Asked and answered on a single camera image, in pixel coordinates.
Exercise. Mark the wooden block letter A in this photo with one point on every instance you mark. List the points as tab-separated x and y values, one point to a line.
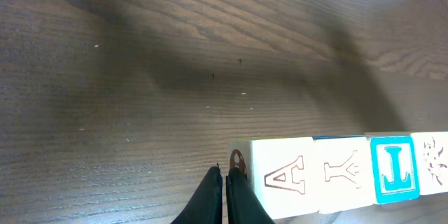
431	160

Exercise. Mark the wooden block ladybug yellow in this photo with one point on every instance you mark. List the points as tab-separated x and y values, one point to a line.
343	173

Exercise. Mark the black left gripper pointed left finger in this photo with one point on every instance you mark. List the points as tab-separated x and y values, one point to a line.
206	204

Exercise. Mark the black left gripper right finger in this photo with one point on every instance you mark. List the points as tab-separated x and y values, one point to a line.
243	206

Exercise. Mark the wooden block letter G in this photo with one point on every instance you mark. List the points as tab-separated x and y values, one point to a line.
279	172

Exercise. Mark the wooden block blue top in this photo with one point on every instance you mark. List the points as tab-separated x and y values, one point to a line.
394	167

